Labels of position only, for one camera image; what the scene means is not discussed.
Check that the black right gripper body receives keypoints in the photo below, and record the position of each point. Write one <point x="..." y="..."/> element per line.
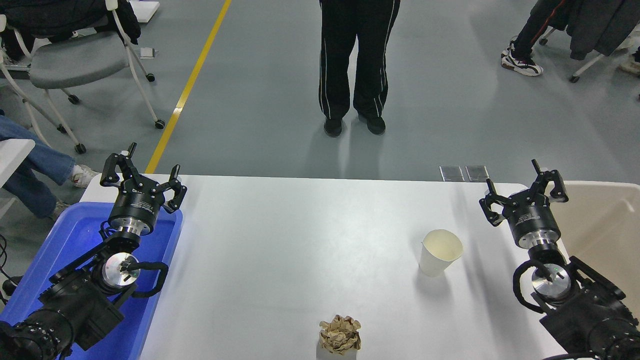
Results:
<point x="532" y="220"/>

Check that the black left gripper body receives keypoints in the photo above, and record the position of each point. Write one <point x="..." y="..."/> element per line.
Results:
<point x="136" y="205"/>

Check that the white paper cup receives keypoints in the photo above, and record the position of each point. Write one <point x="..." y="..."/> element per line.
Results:
<point x="437" y="252"/>

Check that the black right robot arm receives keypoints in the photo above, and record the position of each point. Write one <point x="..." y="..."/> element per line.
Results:
<point x="590" y="315"/>

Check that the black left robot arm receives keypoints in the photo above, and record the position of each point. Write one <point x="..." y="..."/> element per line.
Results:
<point x="75" y="305"/>

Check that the metal floor plate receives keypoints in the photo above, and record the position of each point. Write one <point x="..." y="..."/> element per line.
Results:
<point x="452" y="173"/>
<point x="477" y="173"/>

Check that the blue plastic tray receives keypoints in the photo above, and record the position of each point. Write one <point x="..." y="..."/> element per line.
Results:
<point x="75" y="230"/>

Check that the large pale plastic bin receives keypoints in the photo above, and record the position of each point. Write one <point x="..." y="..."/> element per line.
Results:
<point x="605" y="225"/>

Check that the seated person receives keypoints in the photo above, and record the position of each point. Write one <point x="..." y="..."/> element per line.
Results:
<point x="35" y="162"/>

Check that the white side table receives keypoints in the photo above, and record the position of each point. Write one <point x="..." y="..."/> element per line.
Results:
<point x="12" y="155"/>

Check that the small grey floor object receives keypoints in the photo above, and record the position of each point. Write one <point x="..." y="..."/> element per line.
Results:
<point x="147" y="52"/>

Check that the grey seat wheeled chair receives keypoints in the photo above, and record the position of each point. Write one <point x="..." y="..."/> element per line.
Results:
<point x="75" y="60"/>

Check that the white leg wheeled chair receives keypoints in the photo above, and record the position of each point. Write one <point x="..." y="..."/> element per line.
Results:
<point x="592" y="62"/>

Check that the tan shoe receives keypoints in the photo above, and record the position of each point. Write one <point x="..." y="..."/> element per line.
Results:
<point x="631" y="66"/>

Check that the black base foot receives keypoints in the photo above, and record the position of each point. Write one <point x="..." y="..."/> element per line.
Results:
<point x="11" y="286"/>

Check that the person with white shoes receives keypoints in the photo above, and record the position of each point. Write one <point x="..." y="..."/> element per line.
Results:
<point x="532" y="30"/>

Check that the white flat board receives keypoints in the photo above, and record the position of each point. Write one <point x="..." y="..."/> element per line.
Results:
<point x="145" y="10"/>

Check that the dark grey jacket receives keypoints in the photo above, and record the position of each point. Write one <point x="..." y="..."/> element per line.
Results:
<point x="595" y="25"/>

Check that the black jacket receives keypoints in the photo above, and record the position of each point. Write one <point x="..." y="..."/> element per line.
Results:
<point x="60" y="15"/>

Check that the crumpled tan paper ball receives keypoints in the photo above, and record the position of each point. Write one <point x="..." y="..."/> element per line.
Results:
<point x="340" y="335"/>

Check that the standing person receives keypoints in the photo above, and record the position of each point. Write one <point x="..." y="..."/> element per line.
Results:
<point x="350" y="55"/>

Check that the white frame wheeled chair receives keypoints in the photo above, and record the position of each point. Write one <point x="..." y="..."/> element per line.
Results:
<point x="52" y="112"/>

